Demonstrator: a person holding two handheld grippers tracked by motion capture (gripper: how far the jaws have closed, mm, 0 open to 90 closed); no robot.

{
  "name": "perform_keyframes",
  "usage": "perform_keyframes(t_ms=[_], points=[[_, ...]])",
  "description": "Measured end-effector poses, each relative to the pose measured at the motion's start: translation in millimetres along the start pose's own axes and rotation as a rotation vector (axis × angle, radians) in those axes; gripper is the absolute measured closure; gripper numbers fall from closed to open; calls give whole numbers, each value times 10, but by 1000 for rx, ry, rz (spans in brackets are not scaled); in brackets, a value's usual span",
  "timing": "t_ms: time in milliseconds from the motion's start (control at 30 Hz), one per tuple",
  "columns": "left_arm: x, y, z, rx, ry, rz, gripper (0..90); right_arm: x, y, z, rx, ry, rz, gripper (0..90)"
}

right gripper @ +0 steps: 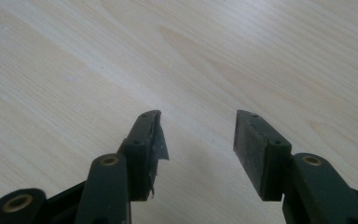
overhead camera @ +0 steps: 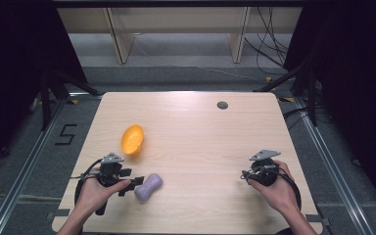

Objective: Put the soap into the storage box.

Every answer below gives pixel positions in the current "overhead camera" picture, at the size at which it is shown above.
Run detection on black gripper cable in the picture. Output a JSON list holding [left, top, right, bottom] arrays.
[[273, 171, 303, 211], [73, 158, 103, 206]]

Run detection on bundle of black hanging cables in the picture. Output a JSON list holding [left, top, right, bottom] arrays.
[[244, 6, 291, 69]]

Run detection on black tripod stand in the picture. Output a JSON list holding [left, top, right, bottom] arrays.
[[254, 60, 319, 127], [39, 69, 103, 132]]

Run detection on person's left hand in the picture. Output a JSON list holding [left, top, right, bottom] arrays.
[[74, 177, 132, 217]]

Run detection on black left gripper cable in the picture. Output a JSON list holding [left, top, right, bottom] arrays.
[[73, 158, 103, 206]]

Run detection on beige wooden desk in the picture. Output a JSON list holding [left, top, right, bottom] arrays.
[[56, 6, 304, 65]]

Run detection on black curtain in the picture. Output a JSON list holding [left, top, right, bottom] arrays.
[[283, 0, 376, 217], [0, 0, 88, 171]]

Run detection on orange perforated bowl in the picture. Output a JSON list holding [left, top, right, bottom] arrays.
[[120, 123, 145, 158]]

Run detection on purple bone-shaped toy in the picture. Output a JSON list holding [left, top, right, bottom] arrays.
[[133, 172, 164, 202]]

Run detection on black floor cables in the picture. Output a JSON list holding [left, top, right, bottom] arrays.
[[281, 106, 332, 131]]

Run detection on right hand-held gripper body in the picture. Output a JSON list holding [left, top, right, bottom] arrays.
[[248, 149, 282, 188]]

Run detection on person's right hand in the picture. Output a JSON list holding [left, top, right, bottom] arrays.
[[248, 160, 300, 215]]

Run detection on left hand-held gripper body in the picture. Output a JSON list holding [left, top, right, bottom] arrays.
[[97, 152, 125, 188]]

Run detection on metal floor rail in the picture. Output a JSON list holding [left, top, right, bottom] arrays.
[[294, 97, 375, 235], [0, 96, 68, 235]]

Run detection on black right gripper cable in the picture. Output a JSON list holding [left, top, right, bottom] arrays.
[[273, 171, 303, 211]]

